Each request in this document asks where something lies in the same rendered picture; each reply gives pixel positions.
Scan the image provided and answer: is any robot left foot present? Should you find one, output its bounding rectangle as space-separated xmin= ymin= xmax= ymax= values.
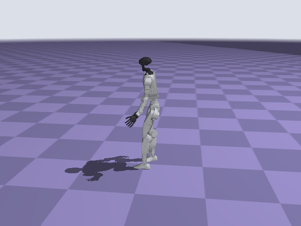
xmin=134 ymin=163 xmax=151 ymax=169

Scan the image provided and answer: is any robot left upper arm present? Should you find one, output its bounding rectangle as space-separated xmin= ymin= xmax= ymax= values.
xmin=141 ymin=77 xmax=152 ymax=102

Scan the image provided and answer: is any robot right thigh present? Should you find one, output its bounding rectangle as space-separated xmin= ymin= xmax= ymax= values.
xmin=146 ymin=106 xmax=158 ymax=137

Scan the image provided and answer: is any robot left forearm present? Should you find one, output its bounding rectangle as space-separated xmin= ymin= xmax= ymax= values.
xmin=136 ymin=97 xmax=148 ymax=116

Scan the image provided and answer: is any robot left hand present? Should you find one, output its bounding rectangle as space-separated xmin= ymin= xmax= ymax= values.
xmin=125 ymin=112 xmax=138 ymax=127

